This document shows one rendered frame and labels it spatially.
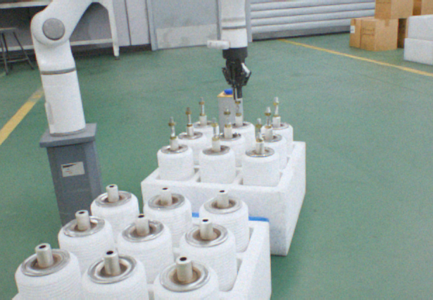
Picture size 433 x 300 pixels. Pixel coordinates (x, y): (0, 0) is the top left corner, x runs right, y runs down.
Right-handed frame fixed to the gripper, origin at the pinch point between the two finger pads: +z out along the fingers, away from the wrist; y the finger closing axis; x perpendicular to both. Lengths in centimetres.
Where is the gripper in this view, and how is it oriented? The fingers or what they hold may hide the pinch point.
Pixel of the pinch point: (236, 93)
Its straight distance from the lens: 137.4
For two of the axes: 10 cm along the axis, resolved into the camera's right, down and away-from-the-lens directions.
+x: -8.4, 2.3, -5.0
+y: -5.5, -2.4, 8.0
